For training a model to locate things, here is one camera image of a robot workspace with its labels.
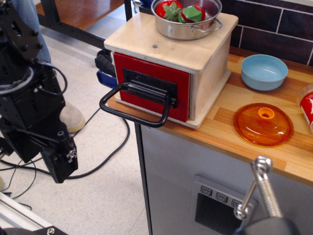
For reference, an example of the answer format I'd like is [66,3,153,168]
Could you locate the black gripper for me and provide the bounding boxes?
[0,121,78,184]

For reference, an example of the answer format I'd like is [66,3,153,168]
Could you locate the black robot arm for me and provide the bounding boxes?
[0,0,78,183]

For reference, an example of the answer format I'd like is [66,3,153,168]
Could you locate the red drawer front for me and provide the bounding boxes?
[113,52,190,122]

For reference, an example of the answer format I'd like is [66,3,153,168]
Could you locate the light wooden box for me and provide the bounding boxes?
[104,13,238,129]

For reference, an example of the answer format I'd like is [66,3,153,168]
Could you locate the beige shoe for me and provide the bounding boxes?
[60,102,86,133]

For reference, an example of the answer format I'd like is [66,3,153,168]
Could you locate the black and blue clamp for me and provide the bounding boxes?
[95,49,117,88]

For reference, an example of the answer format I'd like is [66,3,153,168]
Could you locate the dark framed wooden table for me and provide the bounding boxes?
[36,0,133,49]

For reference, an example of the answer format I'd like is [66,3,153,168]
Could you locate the blue jeans leg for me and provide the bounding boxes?
[12,0,51,63]

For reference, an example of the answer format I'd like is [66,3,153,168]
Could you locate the grey cabinet control panel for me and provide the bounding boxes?
[191,175,258,235]

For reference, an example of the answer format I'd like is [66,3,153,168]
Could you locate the stainless steel pot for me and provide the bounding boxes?
[151,0,223,40]

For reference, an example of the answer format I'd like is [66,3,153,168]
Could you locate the red toy strawberry left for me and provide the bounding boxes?
[155,0,183,22]

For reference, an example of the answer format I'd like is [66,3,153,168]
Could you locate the red toy strawberry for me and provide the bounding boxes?
[179,5,205,23]
[155,0,183,22]

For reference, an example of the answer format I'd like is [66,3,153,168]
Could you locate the red toy strawberry right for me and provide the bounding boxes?
[179,5,205,23]

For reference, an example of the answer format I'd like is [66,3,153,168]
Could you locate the metal clamp screw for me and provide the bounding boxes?
[233,156,301,235]

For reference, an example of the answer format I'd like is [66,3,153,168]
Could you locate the orange transparent lid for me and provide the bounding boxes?
[233,103,293,147]

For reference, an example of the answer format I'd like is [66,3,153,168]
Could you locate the light blue bowl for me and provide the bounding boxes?
[241,54,289,91]

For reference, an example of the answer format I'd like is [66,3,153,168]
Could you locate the red and white cup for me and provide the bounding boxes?
[296,83,313,133]

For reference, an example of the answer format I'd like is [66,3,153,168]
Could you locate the black floor cable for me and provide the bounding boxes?
[0,107,131,199]

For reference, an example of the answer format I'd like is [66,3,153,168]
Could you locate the aluminium frame rail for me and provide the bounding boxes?
[0,193,65,235]

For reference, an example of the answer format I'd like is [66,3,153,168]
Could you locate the black metal drawer handle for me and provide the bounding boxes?
[99,68,185,128]

